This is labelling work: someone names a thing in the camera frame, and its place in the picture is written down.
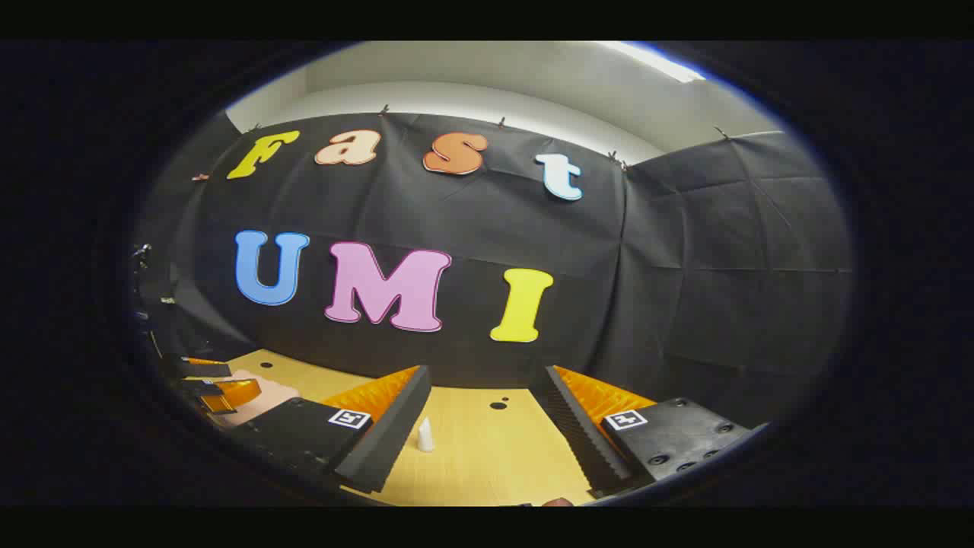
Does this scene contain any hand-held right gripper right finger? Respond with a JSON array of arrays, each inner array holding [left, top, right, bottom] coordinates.
[[530, 364, 754, 499]]

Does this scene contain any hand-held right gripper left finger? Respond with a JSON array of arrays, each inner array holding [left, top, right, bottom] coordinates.
[[228, 364, 432, 494]]

